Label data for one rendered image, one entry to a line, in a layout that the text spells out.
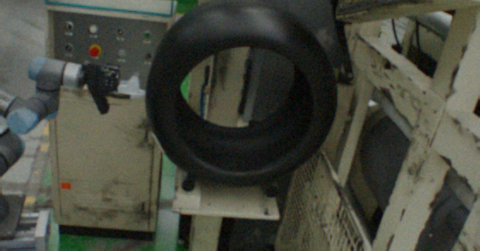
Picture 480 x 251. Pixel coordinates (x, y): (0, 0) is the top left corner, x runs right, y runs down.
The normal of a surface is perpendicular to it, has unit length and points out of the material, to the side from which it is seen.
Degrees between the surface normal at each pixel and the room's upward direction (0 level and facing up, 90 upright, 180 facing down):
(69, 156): 90
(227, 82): 90
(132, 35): 90
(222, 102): 90
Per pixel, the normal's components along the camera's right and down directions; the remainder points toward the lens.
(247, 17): 0.08, -0.36
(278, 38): 0.16, 0.28
